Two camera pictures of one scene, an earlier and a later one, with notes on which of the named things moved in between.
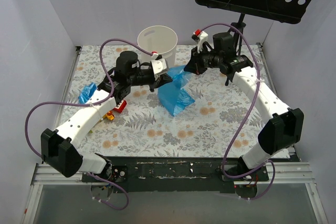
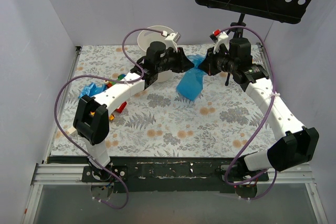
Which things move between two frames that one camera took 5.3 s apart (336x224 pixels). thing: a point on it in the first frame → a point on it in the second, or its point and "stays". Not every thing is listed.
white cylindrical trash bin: [160, 39] stays
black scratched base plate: [174, 173] stays
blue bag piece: [86, 93] stays
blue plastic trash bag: [171, 95] → [191, 84]
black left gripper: [156, 81] → [177, 61]
